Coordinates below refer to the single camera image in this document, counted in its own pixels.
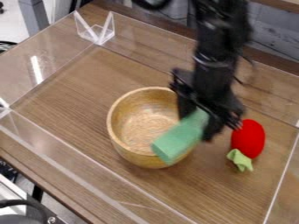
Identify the green rectangular block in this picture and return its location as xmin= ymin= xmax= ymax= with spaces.
xmin=150 ymin=108 xmax=209 ymax=165

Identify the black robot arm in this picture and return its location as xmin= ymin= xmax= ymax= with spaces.
xmin=169 ymin=0 xmax=252 ymax=142

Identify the clear acrylic corner bracket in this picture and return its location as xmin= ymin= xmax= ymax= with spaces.
xmin=73 ymin=10 xmax=116 ymax=46

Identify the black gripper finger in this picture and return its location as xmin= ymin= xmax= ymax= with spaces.
xmin=177 ymin=95 xmax=196 ymax=119
xmin=201 ymin=114 xmax=224 ymax=142

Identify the black table clamp mount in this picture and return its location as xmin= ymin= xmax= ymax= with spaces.
xmin=0 ymin=198 xmax=69 ymax=224

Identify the brown wooden bowl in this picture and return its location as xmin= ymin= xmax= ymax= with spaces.
xmin=106 ymin=87 xmax=179 ymax=169

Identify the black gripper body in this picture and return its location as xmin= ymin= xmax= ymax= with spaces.
xmin=169 ymin=58 xmax=244 ymax=130

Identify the red plush strawberry toy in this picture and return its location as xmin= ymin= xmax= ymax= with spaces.
xmin=227 ymin=119 xmax=267 ymax=172

